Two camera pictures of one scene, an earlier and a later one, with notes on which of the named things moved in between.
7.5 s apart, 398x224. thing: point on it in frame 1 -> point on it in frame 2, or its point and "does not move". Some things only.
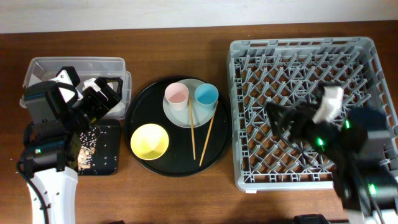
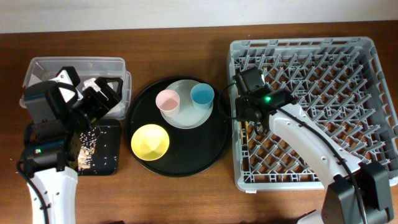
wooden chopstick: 192,129 -> 241,132
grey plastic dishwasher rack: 289,70 does not move
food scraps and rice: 87,139 does not move
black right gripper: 292,121 -> 245,112
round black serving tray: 147,107 does not move
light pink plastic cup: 176,95 -> 168,102
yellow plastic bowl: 149,141 does not move
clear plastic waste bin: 42,69 does not move
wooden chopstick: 209,134 -> 246,124
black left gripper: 104,106 does not move
